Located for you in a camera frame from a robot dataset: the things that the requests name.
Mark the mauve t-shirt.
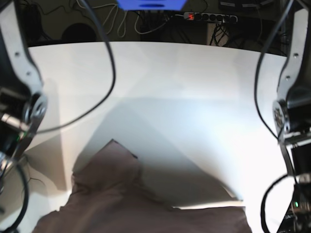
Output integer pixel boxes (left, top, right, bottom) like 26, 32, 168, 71
34, 140, 251, 233

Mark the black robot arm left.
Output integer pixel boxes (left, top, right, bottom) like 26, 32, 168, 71
254, 0, 311, 233

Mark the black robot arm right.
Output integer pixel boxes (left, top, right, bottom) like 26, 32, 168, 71
0, 0, 117, 233

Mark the black power strip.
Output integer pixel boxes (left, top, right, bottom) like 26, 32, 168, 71
182, 12, 238, 24

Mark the blue box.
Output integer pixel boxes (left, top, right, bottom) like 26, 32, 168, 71
117, 0, 187, 11

